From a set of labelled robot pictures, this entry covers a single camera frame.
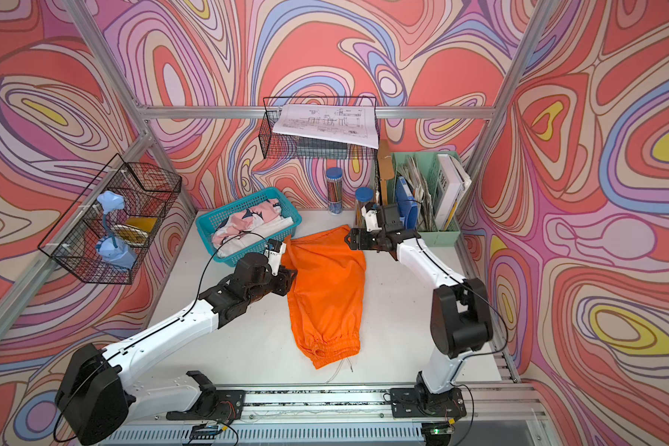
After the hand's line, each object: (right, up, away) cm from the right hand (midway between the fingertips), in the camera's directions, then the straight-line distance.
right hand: (358, 244), depth 91 cm
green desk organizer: (+25, +21, +7) cm, 34 cm away
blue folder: (+17, +14, +2) cm, 22 cm away
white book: (+33, +21, +3) cm, 40 cm away
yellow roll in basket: (-59, +4, -21) cm, 63 cm away
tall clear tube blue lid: (-8, +21, +20) cm, 30 cm away
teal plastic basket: (-28, +3, +13) cm, 31 cm away
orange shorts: (-11, -19, +2) cm, 22 cm away
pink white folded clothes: (-42, +6, +18) cm, 47 cm away
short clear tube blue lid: (+4, +20, +28) cm, 35 cm away
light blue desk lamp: (-63, 0, -25) cm, 68 cm away
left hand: (-20, -7, -10) cm, 24 cm away
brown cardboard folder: (+9, +25, -1) cm, 27 cm away
